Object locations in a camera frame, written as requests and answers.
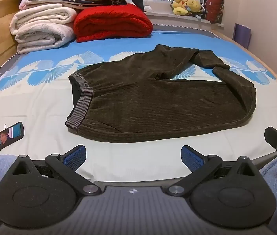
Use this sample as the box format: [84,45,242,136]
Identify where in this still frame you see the white window sill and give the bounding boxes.
[146,10,226,28]

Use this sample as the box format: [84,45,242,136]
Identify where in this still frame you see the brown corduroy pants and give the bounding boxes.
[65,44,256,144]

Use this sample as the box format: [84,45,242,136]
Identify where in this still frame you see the white folded blanket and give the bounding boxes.
[10,4,77,54]

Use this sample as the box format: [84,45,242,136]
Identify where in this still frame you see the red folded blanket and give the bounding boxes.
[73,4,153,43]

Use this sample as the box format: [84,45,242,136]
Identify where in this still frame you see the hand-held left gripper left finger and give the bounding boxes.
[6,145,102,197]

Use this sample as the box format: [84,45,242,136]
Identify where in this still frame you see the yellow bear plush toy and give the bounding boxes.
[186,0,202,14]

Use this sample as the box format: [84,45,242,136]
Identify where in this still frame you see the black smartphone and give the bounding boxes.
[0,122,25,155]

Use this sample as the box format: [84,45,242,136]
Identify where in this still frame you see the blue patterned bed sheet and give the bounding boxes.
[0,28,277,184]

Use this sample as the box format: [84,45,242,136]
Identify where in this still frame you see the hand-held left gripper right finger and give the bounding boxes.
[166,145,264,197]

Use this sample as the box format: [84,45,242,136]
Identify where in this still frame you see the white plush toy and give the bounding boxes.
[143,0,154,13]

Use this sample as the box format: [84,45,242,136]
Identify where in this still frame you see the red patterned cushion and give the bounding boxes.
[205,0,224,24]

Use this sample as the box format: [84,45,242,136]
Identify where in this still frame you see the navy starred folded blanket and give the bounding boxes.
[27,0,129,11]

